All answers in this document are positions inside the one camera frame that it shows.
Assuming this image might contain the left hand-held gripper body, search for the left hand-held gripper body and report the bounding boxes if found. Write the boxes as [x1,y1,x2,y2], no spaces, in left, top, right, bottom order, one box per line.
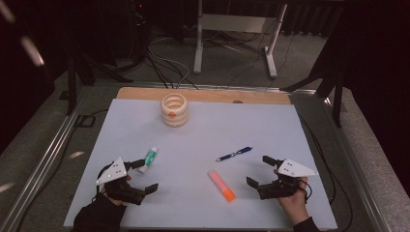
[95,157,147,206]

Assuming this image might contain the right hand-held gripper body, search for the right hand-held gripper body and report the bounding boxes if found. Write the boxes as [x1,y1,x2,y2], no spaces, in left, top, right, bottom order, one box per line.
[256,158,319,201]

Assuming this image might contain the teal capped marker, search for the teal capped marker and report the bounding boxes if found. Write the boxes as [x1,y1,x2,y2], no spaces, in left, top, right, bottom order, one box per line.
[137,146,159,175]

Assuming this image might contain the blue pen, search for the blue pen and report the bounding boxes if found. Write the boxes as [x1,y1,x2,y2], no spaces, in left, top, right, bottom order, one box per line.
[216,146,253,162]

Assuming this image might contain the pink orange highlighter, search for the pink orange highlighter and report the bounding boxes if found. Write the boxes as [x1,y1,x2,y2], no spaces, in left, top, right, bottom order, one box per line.
[207,169,237,203]

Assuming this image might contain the cream ribbed pen holder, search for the cream ribbed pen holder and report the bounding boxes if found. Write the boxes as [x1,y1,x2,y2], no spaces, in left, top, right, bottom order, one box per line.
[161,93,189,129]

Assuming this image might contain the person's left hand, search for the person's left hand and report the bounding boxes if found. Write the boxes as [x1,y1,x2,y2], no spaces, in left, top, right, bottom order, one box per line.
[102,191,126,206]

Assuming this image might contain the person's right hand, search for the person's right hand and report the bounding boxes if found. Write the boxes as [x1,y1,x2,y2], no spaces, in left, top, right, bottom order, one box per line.
[277,176,310,226]

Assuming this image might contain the pale grey table mat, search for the pale grey table mat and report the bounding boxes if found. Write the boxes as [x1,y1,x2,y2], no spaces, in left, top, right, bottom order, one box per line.
[63,98,338,230]

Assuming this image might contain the black tripod stand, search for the black tripod stand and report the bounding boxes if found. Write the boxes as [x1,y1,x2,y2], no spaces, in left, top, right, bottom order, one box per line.
[66,47,133,116]
[279,47,344,129]

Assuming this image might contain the dark curtain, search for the dark curtain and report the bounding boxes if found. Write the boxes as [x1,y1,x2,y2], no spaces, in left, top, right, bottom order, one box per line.
[0,0,66,154]
[341,0,410,194]

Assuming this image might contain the black device with red light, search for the black device with red light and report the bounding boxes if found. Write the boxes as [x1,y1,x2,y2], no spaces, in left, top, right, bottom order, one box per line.
[129,0,153,30]

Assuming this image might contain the left hand-held gripper cable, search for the left hand-held gripper cable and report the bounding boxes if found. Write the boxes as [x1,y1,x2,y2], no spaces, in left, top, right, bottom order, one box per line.
[96,163,114,198]

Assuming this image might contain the hand-held gripper cable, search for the hand-held gripper cable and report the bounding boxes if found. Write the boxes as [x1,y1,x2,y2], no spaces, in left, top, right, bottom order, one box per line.
[96,163,114,198]
[298,178,313,204]

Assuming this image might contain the right hand-held gripper cable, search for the right hand-held gripper cable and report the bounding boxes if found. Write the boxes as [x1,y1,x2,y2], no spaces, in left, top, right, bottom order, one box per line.
[298,178,313,204]

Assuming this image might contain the long black cable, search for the long black cable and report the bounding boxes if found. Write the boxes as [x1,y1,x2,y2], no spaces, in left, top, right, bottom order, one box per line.
[298,114,354,232]

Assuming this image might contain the black cable with clamp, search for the black cable with clamp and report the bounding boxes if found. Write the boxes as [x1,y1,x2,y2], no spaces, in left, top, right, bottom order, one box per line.
[73,109,109,129]

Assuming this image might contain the aluminium rail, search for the aluminium rail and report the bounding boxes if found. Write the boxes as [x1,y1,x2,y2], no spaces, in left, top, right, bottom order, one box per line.
[0,86,95,232]
[289,90,393,232]

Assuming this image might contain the black floor cable bundle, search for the black floor cable bundle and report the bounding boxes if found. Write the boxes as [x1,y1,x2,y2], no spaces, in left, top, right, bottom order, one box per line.
[144,51,199,91]

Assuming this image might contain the grey floor cable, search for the grey floor cable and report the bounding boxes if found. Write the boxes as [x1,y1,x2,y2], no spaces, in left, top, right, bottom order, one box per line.
[147,37,191,90]

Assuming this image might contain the white metal stand frame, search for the white metal stand frame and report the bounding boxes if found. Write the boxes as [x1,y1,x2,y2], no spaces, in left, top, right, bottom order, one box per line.
[192,0,288,79]

